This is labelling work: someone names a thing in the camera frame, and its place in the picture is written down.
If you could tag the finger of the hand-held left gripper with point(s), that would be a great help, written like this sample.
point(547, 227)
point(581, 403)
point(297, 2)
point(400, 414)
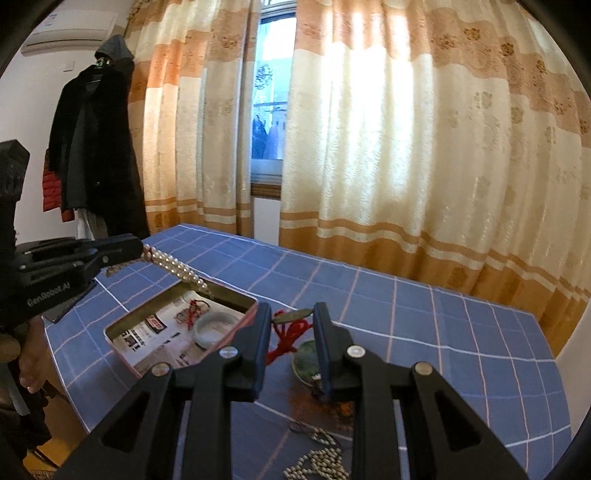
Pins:
point(115, 251)

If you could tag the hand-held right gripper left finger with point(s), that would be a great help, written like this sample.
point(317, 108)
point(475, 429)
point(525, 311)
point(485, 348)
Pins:
point(261, 337)

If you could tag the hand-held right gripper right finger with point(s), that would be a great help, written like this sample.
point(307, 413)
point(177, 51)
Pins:
point(321, 350)

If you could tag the pink metal tin box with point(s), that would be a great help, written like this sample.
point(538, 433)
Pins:
point(152, 305)

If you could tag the person's left hand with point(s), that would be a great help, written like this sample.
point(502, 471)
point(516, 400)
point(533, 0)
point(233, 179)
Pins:
point(30, 364)

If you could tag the small metal pendant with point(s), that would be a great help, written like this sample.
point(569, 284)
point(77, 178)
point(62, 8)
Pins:
point(293, 315)

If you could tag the white hanging cloth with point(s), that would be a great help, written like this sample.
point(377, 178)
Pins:
point(85, 224)

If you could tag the pale jade bangle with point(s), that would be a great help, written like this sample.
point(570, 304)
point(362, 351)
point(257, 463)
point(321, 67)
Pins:
point(203, 342)

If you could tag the red down jacket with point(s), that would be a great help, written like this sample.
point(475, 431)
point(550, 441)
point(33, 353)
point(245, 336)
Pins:
point(51, 189)

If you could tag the newspaper lining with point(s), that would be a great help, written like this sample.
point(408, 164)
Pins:
point(138, 344)

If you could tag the blue checked tablecloth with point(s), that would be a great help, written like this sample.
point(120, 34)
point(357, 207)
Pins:
point(415, 323)

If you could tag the black coat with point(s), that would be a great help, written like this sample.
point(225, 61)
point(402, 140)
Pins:
point(97, 152)

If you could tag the narrow cream orange curtain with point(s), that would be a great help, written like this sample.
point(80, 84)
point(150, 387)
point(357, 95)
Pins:
point(194, 115)

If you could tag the grey hooded jacket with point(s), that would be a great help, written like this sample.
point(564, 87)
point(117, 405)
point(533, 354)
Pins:
point(115, 50)

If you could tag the window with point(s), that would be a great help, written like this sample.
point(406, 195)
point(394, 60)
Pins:
point(272, 92)

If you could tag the white air conditioner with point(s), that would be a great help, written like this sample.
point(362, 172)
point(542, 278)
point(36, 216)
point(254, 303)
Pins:
point(69, 27)

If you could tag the wide cream orange curtain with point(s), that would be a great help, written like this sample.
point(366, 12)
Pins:
point(415, 138)

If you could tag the white wall socket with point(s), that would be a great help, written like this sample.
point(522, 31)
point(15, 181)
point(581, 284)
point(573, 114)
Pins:
point(68, 64)

